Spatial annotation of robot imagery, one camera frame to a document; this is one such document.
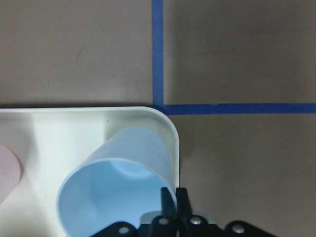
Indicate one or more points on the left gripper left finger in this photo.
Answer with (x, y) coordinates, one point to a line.
(168, 207)

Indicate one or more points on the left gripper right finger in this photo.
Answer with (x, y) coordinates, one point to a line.
(184, 208)

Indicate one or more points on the light blue cup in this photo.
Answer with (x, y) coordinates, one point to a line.
(120, 181)

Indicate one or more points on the pink cup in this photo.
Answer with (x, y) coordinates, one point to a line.
(10, 172)

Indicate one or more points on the cream plastic tray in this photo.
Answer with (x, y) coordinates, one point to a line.
(51, 143)

